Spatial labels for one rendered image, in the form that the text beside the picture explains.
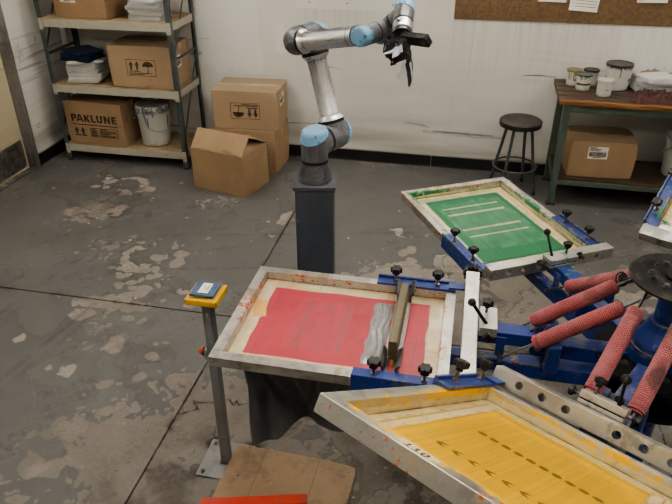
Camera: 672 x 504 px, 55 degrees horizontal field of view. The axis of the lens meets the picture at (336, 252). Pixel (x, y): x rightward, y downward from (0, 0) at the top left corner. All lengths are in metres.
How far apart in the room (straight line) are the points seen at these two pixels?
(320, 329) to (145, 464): 1.28
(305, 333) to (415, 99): 3.88
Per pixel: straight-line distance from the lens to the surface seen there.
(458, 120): 5.97
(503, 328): 2.29
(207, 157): 5.57
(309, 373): 2.13
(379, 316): 2.41
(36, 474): 3.42
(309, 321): 2.39
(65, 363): 3.98
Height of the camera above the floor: 2.39
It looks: 31 degrees down
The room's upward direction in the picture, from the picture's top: straight up
